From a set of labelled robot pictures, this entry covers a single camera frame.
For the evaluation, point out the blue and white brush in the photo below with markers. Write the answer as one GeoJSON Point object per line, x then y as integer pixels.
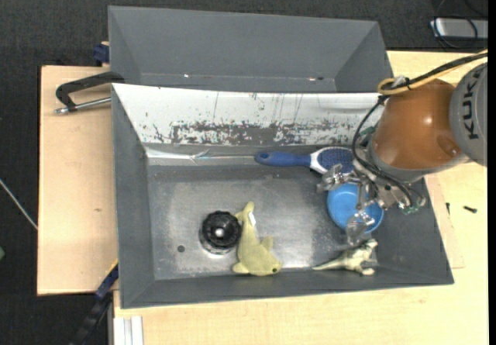
{"type": "Point", "coordinates": [294, 159]}

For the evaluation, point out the small black screw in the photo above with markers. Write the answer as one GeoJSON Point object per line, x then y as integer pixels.
{"type": "Point", "coordinates": [470, 209]}

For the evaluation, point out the blue bowl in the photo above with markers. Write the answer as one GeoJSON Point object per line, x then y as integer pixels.
{"type": "Point", "coordinates": [343, 204]}

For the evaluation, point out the pale toy dinosaur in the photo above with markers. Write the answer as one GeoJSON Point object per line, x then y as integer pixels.
{"type": "Point", "coordinates": [350, 261]}

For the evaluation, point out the grey metal bin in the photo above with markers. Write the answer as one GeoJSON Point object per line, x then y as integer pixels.
{"type": "Point", "coordinates": [271, 211]}

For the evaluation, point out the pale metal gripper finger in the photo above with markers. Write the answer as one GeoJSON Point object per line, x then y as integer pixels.
{"type": "Point", "coordinates": [360, 225]}
{"type": "Point", "coordinates": [336, 177]}

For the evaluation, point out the black ribbed round knob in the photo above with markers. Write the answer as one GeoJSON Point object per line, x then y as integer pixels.
{"type": "Point", "coordinates": [220, 233]}

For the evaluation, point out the yellow-green plush dolphin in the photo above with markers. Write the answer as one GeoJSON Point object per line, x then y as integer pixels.
{"type": "Point", "coordinates": [253, 250]}

